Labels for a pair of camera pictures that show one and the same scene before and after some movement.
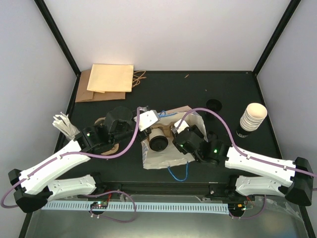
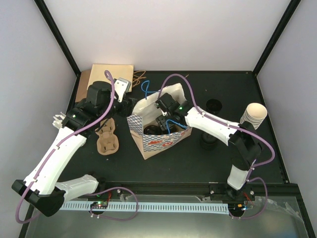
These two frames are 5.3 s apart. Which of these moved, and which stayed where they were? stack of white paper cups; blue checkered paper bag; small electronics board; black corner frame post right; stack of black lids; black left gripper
Moved: black left gripper; blue checkered paper bag
Stayed: stack of black lids; stack of white paper cups; small electronics board; black corner frame post right
